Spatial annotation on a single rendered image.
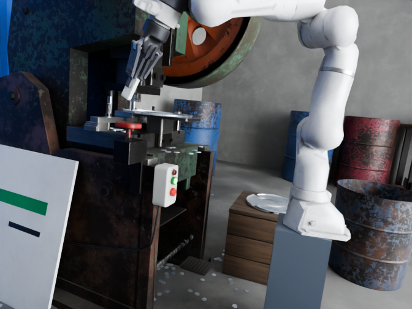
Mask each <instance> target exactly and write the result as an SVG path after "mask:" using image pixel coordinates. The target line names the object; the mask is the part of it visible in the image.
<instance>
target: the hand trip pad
mask: <svg viewBox="0 0 412 309"><path fill-rule="evenodd" d="M115 126H116V127H119V128H126V137H131V129H141V128H142V125H141V124H140V123H133V122H128V121H117V122H116V123H115Z"/></svg>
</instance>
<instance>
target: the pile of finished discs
mask: <svg viewBox="0 0 412 309"><path fill-rule="evenodd" d="M246 202H247V204H248V205H249V206H251V207H253V208H255V209H257V210H260V211H262V212H266V213H270V212H273V213H272V214H276V215H278V214H279V213H285V214H286V210H287V207H288V203H289V198H287V197H283V196H277V195H273V194H257V195H254V194H252V195H249V196H248V197H247V198H246Z"/></svg>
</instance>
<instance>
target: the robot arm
mask: <svg viewBox="0 0 412 309"><path fill-rule="evenodd" d="M325 1H326V0H132V3H133V4H134V5H135V6H136V7H138V8H140V9H142V10H143V11H145V12H146V13H147V14H149V15H150V17H149V19H148V18H147V19H146V20H145V23H144V25H143V27H142V31H143V34H142V36H141V37H140V40H138V41H135V40H132V42H131V52H130V55H129V59H128V64H127V67H126V73H127V74H128V75H129V77H128V80H127V82H126V84H125V87H124V90H123V92H122V94H121V95H122V96H123V97H124V98H126V99H127V100H131V98H132V96H133V94H134V91H135V89H136V88H137V85H138V84H139V82H140V81H144V80H143V78H144V79H146V78H147V77H148V74H149V73H150V72H151V70H152V68H153V67H154V66H155V64H156V62H157V61H158V59H159V58H160V57H161V56H162V55H163V53H162V52H161V51H160V48H161V44H162V42H163V43H165V42H166V41H167V39H168V37H169V34H170V31H169V29H170V28H173V29H175V28H177V29H179V27H180V25H179V24H177V23H178V21H179V19H180V17H181V15H182V13H183V12H186V13H187V14H188V15H189V16H190V17H191V18H192V19H193V20H194V21H195V22H197V23H200V24H202V25H205V26H209V27H214V26H218V25H220V24H222V23H224V22H225V21H228V20H230V19H231V18H235V17H258V16H260V17H264V18H265V19H266V20H269V21H275V22H294V21H297V24H296V26H297V34H298V38H299V42H300V43H301V44H302V46H304V47H306V48H309V49H318V48H322V49H323V50H324V54H325V56H324V58H323V60H322V63H321V66H320V68H319V71H318V72H319V73H318V77H317V79H316V83H315V86H314V88H313V92H312V95H311V104H310V114H309V116H308V117H306V118H304V119H303V120H302V121H301V122H300V123H299V124H298V125H297V129H296V131H297V138H296V165H295V169H294V178H293V182H292V185H291V189H290V194H289V203H288V207H287V210H286V214H285V216H284V218H283V224H285V225H286V226H287V227H289V228H290V229H292V230H294V231H296V232H298V233H299V234H300V235H307V236H312V237H320V238H328V239H333V240H341V241H348V240H349V239H350V238H351V234H350V232H349V230H348V229H347V228H346V225H345V221H344V218H343V215H342V214H341V213H340V212H339V211H338V210H337V209H336V208H335V207H334V206H333V205H332V203H331V202H330V198H331V193H330V192H328V190H326V186H327V179H328V174H329V162H328V156H327V151H328V150H331V149H334V148H336V147H338V146H339V145H340V143H341V142H342V140H343V136H344V135H343V117H344V112H345V105H346V101H347V99H348V95H349V92H350V89H351V86H352V84H353V80H354V74H355V71H356V67H357V60H358V55H359V51H358V48H357V45H356V44H354V43H353V42H354V41H355V39H356V33H357V29H358V26H359V23H358V16H357V13H356V12H355V10H354V9H352V8H350V7H348V6H338V7H334V8H332V9H328V10H327V9H325V8H324V3H325ZM150 19H151V20H152V21H151V20H150ZM154 21H155V22H154ZM157 23H158V24H157ZM160 25H161V26H160ZM163 27H164V28H163ZM166 28H167V29H168V30H167V29H166Z"/></svg>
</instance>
